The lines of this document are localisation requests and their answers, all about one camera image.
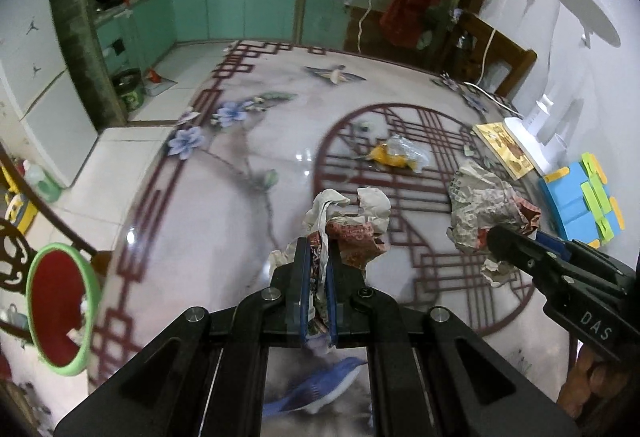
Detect newspaper red wrapper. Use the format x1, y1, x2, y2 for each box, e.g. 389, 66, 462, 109
447, 160, 541, 287

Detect red white wrapper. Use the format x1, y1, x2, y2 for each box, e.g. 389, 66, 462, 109
265, 186, 390, 348

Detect orange clear snack wrapper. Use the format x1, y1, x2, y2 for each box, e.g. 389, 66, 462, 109
366, 134, 431, 174

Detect green red trash bin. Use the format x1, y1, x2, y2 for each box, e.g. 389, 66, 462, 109
26, 243, 101, 376

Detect teal kitchen cabinets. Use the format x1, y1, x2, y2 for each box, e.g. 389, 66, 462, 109
94, 0, 352, 78

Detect person right hand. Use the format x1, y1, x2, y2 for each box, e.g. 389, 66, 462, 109
558, 345, 629, 420

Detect blue green toy box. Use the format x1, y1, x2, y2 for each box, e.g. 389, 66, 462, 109
539, 152, 625, 249

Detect yellow picture book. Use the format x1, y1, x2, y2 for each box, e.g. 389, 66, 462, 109
472, 123, 534, 180

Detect wooden chair left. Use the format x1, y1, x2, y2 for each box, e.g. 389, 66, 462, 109
0, 143, 114, 343

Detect wooden chair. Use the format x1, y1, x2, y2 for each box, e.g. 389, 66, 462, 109
0, 143, 114, 343
445, 11, 537, 98

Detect wooden chair right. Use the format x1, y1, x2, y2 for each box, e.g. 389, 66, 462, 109
445, 11, 537, 98

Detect white desk lamp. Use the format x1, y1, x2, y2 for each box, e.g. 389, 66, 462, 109
503, 0, 620, 176

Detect green floor bucket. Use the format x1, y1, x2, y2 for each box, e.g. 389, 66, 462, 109
111, 68, 144, 112

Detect white refrigerator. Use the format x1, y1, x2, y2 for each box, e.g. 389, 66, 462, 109
1, 0, 98, 188

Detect red handled mop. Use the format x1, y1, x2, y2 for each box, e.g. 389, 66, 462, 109
118, 0, 177, 76

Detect white power cable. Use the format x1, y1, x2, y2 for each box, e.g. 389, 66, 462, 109
472, 0, 547, 113

